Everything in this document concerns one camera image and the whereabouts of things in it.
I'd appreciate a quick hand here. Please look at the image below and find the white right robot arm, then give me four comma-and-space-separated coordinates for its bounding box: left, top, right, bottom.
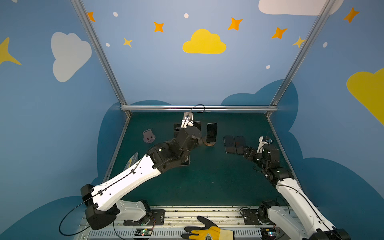
243, 144, 351, 240

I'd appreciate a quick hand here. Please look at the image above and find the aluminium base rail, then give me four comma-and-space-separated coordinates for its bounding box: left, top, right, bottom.
77, 207, 300, 240

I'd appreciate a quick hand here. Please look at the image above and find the circuit board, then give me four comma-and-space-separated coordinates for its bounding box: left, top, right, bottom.
261, 228, 279, 240
134, 229, 153, 237

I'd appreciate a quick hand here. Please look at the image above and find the grey stand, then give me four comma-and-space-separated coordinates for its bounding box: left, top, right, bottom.
143, 129, 156, 144

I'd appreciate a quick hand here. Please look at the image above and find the wooden ring phone stand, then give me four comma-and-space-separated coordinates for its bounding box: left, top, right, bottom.
203, 136, 217, 147

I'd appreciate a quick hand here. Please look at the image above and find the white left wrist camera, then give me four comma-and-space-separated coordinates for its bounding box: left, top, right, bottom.
181, 112, 194, 128

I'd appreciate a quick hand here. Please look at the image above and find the right circuit board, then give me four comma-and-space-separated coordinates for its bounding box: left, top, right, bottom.
261, 228, 279, 240

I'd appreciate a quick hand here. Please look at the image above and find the grey metal tube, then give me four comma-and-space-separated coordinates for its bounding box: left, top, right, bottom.
124, 152, 139, 171

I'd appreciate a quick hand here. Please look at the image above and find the yellow black work glove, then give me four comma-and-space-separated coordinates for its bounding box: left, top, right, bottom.
181, 216, 235, 240

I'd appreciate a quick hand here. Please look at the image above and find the aluminium frame rail back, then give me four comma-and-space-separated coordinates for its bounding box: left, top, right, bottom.
121, 105, 278, 112

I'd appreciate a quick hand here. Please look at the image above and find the dark phone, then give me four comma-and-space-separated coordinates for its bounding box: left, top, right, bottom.
206, 123, 218, 144

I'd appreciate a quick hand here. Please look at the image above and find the green phone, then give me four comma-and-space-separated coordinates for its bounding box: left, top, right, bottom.
224, 136, 237, 154

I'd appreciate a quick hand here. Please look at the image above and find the left circuit board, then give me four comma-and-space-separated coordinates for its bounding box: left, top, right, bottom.
134, 229, 153, 237

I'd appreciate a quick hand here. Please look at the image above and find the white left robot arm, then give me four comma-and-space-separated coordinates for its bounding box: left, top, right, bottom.
81, 126, 202, 230

